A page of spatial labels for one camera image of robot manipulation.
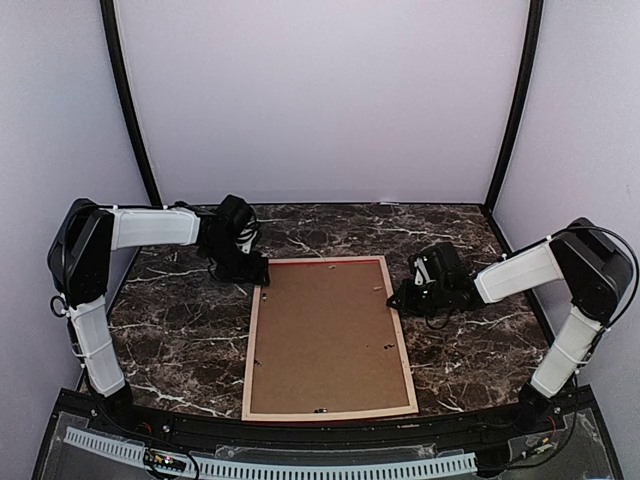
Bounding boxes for left black corner post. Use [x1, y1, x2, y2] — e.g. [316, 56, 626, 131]
[99, 0, 162, 206]

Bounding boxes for black front table rail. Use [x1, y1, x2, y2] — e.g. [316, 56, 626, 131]
[49, 387, 601, 459]

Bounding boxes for white cable tray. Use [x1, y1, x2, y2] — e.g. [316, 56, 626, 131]
[63, 427, 477, 479]

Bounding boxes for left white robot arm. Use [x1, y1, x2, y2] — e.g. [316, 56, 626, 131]
[47, 195, 270, 436]

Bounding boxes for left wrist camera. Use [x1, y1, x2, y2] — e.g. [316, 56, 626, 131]
[235, 221, 261, 254]

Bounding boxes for brown backing board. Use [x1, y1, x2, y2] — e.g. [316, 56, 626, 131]
[248, 260, 411, 414]

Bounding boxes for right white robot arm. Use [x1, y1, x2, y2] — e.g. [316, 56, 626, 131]
[387, 217, 639, 434]

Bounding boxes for black corner post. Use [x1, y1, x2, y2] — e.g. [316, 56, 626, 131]
[483, 0, 544, 216]
[99, 0, 162, 206]

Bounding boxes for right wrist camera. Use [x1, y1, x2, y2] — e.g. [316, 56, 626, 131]
[408, 254, 434, 287]

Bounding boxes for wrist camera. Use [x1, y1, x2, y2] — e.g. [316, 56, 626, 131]
[235, 221, 261, 254]
[408, 254, 434, 287]

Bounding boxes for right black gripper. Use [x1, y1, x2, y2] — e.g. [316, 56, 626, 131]
[387, 279, 450, 319]

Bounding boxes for red wooden picture frame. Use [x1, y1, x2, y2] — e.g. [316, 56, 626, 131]
[241, 254, 420, 422]

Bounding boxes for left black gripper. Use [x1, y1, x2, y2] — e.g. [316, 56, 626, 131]
[203, 237, 270, 286]

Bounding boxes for right black corner post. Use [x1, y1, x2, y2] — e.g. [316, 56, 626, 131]
[483, 0, 544, 216]

